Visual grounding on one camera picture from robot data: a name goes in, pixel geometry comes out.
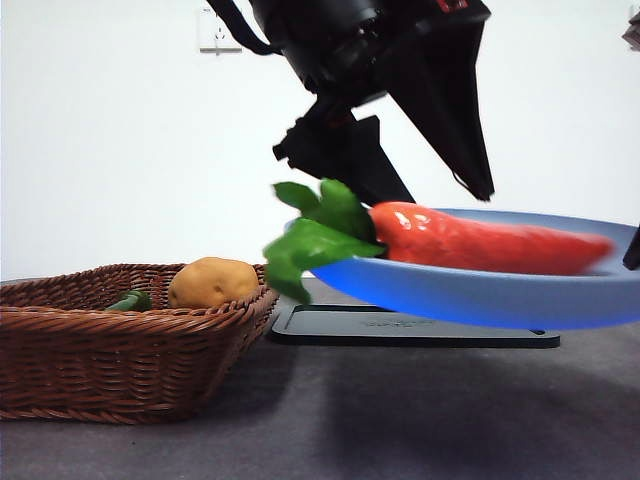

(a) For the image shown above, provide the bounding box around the white wall socket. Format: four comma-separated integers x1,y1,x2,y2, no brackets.
199,7,244,54

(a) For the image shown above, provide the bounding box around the black rectangular tray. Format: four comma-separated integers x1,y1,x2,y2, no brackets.
269,302,561,350

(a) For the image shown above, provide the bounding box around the light blue round plate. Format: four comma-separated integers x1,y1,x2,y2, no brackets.
283,207,640,331

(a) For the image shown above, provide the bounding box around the yellow-brown potato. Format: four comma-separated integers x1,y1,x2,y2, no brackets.
167,256,261,310

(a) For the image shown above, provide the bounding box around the brown wicker basket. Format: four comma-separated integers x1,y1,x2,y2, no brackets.
0,263,281,426

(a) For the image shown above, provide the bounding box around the green pepper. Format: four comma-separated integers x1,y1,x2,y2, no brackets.
104,289,154,312

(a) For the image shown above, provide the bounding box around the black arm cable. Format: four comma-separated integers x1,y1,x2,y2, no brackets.
206,0,286,56

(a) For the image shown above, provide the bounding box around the orange carrot with green leaves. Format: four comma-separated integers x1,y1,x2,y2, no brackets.
263,178,616,306

